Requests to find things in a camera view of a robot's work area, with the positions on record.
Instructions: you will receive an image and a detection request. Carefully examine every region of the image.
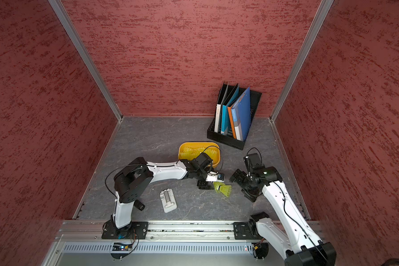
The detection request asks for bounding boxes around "yellow shuttlecock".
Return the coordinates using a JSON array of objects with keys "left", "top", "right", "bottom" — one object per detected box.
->
[
  {"left": 218, "top": 184, "right": 232, "bottom": 197},
  {"left": 179, "top": 147, "right": 201, "bottom": 160},
  {"left": 204, "top": 147, "right": 219, "bottom": 164},
  {"left": 213, "top": 182, "right": 224, "bottom": 192}
]

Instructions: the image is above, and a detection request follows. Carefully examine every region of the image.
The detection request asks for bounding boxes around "yellow shuttlecock top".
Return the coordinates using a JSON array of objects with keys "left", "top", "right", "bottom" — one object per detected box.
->
[{"left": 179, "top": 147, "right": 201, "bottom": 160}]

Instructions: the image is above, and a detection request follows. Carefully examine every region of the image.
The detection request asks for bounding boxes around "yellow plastic storage box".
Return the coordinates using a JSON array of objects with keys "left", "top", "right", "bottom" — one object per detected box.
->
[{"left": 178, "top": 142, "right": 221, "bottom": 167}]

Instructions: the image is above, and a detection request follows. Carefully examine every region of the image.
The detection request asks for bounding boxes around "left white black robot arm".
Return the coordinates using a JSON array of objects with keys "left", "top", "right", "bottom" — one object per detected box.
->
[{"left": 112, "top": 153, "right": 225, "bottom": 229}]

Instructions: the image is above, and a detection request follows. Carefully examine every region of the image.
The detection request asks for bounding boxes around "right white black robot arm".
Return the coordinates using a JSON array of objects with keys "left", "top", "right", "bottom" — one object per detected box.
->
[{"left": 230, "top": 166, "right": 336, "bottom": 266}]

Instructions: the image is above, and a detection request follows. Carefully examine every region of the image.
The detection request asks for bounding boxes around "white phone stand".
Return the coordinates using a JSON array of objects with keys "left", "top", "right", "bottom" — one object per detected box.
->
[{"left": 160, "top": 188, "right": 177, "bottom": 213}]

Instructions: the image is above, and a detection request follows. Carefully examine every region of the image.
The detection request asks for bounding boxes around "teal folder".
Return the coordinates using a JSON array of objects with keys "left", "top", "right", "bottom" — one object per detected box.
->
[{"left": 221, "top": 84, "right": 239, "bottom": 135}]

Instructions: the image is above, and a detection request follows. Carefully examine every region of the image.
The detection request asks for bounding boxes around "blue folder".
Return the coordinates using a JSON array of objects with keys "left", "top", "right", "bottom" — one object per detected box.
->
[{"left": 231, "top": 87, "right": 251, "bottom": 141}]

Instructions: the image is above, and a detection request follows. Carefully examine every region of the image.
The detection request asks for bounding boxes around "orange folder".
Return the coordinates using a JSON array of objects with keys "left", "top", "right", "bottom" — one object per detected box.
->
[{"left": 228, "top": 100, "right": 242, "bottom": 141}]

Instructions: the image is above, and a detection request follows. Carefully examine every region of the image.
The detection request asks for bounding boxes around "black file rack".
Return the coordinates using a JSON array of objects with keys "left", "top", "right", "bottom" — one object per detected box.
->
[{"left": 207, "top": 87, "right": 262, "bottom": 150}]

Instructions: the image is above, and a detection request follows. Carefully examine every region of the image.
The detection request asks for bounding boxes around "white folder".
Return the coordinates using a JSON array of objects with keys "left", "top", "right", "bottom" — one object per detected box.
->
[{"left": 214, "top": 82, "right": 228, "bottom": 133}]

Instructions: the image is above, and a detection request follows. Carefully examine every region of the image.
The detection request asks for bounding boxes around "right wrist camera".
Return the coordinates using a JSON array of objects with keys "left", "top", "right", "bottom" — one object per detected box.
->
[{"left": 243, "top": 153, "right": 265, "bottom": 173}]

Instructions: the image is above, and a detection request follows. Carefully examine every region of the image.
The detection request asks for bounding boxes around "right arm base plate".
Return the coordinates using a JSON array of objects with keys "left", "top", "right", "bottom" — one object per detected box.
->
[{"left": 233, "top": 222, "right": 263, "bottom": 241}]

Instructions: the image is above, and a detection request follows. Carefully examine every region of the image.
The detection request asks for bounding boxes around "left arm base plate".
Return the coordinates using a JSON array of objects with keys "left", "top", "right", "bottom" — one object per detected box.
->
[{"left": 102, "top": 219, "right": 149, "bottom": 240}]

